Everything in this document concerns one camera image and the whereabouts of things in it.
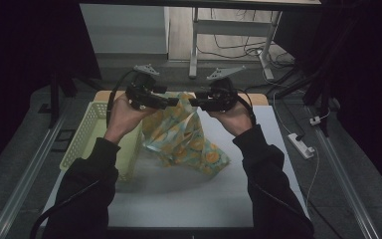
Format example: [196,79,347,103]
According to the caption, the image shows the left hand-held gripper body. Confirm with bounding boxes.
[124,64,169,111]

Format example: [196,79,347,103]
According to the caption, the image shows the pale yellow plastic basket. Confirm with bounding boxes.
[59,101,145,183]

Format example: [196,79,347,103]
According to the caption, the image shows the white power strip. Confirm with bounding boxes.
[286,132,316,160]

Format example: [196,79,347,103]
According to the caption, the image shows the right hand-held gripper cable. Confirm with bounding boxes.
[237,89,258,127]

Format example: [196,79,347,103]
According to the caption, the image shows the aluminium floor rail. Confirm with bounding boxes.
[304,106,381,239]
[0,99,73,239]

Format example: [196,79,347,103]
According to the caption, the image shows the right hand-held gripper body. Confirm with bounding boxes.
[206,65,247,113]

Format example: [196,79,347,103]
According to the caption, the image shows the white desk with metal legs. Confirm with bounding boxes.
[79,0,322,81]

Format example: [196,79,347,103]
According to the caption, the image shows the small white adapter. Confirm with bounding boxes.
[308,109,331,126]

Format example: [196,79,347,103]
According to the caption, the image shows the hand-held gripper cable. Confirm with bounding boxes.
[29,69,135,239]
[237,89,258,127]

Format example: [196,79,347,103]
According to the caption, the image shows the orange print fabric bag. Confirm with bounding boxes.
[140,91,232,177]

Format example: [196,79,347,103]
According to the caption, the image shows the person's right hand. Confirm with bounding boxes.
[207,99,254,137]

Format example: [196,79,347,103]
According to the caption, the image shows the thin white cable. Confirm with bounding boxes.
[303,145,321,213]

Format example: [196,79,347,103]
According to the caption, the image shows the tangled black floor cables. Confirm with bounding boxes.
[197,8,296,69]

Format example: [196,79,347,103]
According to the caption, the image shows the person's left hand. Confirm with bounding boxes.
[103,94,157,144]

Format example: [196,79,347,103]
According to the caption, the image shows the black metal stand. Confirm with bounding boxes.
[48,66,103,128]
[275,59,339,137]

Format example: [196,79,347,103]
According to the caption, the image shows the black power cable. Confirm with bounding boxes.
[277,96,307,142]

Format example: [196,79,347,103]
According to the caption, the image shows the white table sheet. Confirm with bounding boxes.
[43,105,309,228]

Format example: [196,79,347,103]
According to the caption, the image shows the left hand-held gripper cable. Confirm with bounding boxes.
[29,69,135,239]

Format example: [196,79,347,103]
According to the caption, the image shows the pale grey panel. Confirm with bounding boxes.
[80,3,170,55]

